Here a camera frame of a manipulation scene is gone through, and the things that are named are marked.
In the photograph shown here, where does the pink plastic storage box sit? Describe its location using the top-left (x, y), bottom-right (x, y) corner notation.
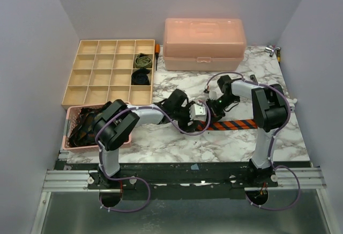
top-left (163, 18), bottom-right (247, 71)

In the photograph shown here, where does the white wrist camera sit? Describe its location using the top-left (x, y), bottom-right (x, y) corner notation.
top-left (189, 104), bottom-right (207, 121)
top-left (204, 89), bottom-right (218, 100)

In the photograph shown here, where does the wooden compartment tray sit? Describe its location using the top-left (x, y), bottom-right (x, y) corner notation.
top-left (62, 39), bottom-right (155, 109)

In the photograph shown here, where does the pink plastic basket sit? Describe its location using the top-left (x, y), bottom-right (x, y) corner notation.
top-left (60, 101), bottom-right (132, 153)

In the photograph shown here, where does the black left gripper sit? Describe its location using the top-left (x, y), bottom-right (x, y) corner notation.
top-left (173, 102), bottom-right (198, 134)

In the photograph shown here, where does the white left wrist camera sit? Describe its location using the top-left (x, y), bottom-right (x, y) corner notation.
top-left (189, 104), bottom-right (207, 121)

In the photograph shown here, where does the white plastic fitting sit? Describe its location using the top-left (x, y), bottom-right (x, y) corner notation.
top-left (288, 98), bottom-right (297, 112)

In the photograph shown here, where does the metal crank handle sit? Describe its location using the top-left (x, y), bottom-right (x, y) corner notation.
top-left (250, 74), bottom-right (258, 84)

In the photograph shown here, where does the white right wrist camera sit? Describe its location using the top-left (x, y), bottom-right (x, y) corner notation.
top-left (204, 89), bottom-right (218, 100)

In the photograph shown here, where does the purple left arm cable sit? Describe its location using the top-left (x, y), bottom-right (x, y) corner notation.
top-left (95, 102), bottom-right (212, 213)

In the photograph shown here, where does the aluminium extrusion frame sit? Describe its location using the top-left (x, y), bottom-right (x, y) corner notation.
top-left (42, 162), bottom-right (330, 218)

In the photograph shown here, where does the yellow black tool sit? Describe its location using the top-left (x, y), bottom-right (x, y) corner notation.
top-left (276, 49), bottom-right (281, 63)

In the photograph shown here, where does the orange navy striped tie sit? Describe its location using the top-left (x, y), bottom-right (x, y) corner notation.
top-left (207, 119), bottom-right (257, 131)

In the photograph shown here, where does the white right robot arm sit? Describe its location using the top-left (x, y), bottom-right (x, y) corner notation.
top-left (206, 71), bottom-right (290, 187)

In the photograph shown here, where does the pile of patterned ties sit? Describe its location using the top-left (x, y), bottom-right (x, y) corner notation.
top-left (69, 101), bottom-right (111, 148)

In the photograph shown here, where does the orange handled screwdriver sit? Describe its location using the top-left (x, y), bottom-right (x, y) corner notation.
top-left (154, 43), bottom-right (160, 70)

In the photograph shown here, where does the rolled black tie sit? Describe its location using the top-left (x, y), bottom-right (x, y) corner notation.
top-left (131, 68), bottom-right (151, 85)

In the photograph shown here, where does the black mounting rail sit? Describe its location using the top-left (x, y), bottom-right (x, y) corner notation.
top-left (54, 160), bottom-right (310, 201)

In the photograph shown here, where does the silver socket tool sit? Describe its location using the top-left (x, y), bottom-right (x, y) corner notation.
top-left (265, 45), bottom-right (281, 57)

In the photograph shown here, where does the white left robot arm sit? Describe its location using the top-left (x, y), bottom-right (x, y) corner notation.
top-left (92, 89), bottom-right (211, 188)

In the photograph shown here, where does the rolled green tie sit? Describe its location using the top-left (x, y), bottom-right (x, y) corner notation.
top-left (133, 53), bottom-right (153, 69)

